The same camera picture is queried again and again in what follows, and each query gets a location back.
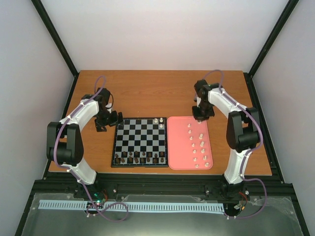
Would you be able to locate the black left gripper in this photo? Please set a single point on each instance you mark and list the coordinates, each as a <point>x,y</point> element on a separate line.
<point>99,124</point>

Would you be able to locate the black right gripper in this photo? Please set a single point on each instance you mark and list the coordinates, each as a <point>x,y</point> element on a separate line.
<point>197,116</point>

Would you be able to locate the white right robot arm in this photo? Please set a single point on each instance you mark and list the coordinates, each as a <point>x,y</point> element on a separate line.
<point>243,132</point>

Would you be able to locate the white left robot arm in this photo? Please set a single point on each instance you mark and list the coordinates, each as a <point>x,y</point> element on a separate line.
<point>64,140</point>

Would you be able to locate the black and white chessboard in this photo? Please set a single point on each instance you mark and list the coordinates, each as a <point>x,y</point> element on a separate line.
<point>141,135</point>

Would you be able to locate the pink plastic tray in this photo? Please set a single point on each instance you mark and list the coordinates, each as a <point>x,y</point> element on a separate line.
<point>180,155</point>

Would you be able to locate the black aluminium frame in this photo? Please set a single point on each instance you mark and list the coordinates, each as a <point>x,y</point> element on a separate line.
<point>171,184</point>

